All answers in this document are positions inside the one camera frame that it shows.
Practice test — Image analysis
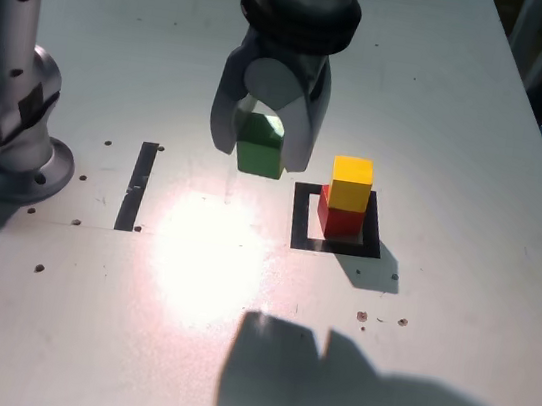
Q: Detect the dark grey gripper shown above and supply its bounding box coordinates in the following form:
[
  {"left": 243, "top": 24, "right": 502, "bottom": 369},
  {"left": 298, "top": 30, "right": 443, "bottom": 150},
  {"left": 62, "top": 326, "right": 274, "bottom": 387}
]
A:
[{"left": 204, "top": 28, "right": 338, "bottom": 177}]

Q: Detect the black tape strip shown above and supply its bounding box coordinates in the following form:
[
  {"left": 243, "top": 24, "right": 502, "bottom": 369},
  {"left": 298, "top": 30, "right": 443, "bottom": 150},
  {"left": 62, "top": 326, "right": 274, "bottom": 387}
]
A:
[{"left": 114, "top": 138, "right": 160, "bottom": 236}]

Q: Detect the yellow cube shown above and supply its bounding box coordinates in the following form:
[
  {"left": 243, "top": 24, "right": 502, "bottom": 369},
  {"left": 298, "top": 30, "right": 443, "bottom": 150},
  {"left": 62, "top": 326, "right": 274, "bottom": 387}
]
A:
[{"left": 326, "top": 153, "right": 377, "bottom": 215}]

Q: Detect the green cube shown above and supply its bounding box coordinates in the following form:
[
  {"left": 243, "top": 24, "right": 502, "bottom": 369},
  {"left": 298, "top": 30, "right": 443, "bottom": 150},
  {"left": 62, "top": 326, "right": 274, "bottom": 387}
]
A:
[{"left": 232, "top": 110, "right": 292, "bottom": 181}]

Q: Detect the black tape square outline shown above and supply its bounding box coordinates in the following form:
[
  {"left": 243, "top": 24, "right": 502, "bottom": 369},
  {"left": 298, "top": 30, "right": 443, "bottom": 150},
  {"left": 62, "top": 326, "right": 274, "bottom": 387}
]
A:
[{"left": 285, "top": 179, "right": 391, "bottom": 262}]

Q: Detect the red cube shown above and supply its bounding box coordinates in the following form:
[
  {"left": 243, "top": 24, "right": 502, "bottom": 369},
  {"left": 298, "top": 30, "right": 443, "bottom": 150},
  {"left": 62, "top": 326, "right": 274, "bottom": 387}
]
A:
[{"left": 314, "top": 183, "right": 370, "bottom": 243}]

